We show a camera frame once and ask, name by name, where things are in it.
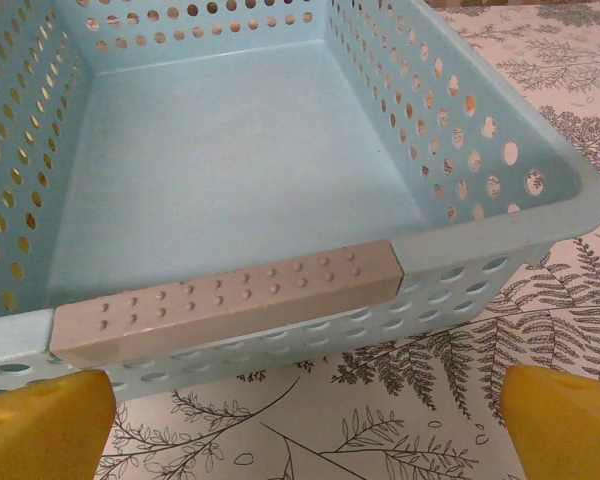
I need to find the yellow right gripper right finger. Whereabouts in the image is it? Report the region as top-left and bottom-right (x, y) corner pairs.
(499, 363), (600, 480)

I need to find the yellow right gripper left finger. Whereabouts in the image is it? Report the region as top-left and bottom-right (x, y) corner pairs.
(0, 368), (117, 480)

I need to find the light blue perforated plastic basket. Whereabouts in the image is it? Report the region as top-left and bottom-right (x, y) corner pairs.
(0, 0), (600, 401)

